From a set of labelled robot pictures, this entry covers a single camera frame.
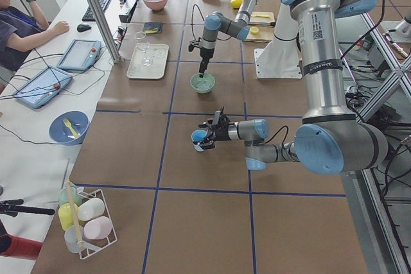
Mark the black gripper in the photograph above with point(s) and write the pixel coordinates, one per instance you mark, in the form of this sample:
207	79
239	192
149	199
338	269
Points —
221	133
204	54

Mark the light blue plastic cup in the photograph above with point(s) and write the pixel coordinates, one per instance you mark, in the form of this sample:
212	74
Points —
198	135

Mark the green bowl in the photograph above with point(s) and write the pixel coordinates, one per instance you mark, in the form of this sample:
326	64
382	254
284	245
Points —
196	78

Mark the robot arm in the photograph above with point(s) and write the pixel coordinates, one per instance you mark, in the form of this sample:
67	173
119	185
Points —
330	140
215	23

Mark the ice cubes in green bowl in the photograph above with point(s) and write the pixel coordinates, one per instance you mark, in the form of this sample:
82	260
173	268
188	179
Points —
204	86

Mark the blue bowl with fork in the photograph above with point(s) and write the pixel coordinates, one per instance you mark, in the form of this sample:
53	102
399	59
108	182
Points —
61	135

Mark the cream bear tray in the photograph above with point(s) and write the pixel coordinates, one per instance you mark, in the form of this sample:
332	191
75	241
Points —
158	53

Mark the clear wine glass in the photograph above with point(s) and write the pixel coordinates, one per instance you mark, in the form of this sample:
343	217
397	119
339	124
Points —
143	45

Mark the grey cloth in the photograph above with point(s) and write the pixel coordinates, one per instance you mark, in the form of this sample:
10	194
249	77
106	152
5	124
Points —
152	27

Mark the wooden cutting board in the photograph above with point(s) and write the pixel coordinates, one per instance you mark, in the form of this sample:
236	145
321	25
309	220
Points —
266	34

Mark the yellow lemon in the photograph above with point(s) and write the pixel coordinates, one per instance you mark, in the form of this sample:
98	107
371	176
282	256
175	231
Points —
235	4

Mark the blue teach pendant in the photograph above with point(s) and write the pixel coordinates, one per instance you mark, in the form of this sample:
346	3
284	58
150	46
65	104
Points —
80	55
43	87

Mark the black mouse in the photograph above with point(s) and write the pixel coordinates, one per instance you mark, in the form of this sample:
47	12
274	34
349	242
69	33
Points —
83	27

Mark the white cup in rack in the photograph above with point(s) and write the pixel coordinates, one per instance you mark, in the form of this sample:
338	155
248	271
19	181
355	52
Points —
91	209

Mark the pink cup in rack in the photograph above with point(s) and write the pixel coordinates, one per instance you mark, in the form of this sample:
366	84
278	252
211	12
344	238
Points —
97	228

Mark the yellow fork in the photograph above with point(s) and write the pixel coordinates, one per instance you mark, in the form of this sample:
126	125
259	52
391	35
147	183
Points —
69	125

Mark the yellow cup in rack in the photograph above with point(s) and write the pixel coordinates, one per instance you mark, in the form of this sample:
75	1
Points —
65	216

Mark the seated person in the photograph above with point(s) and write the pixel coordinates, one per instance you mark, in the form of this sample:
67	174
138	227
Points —
20	33

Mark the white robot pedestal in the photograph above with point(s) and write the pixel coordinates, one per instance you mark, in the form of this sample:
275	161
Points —
280	58

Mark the white wire cup rack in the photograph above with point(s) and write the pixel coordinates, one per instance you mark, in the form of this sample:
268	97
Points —
74	238

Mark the aluminium frame post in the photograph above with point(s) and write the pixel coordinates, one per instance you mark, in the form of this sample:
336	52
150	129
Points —
104	30

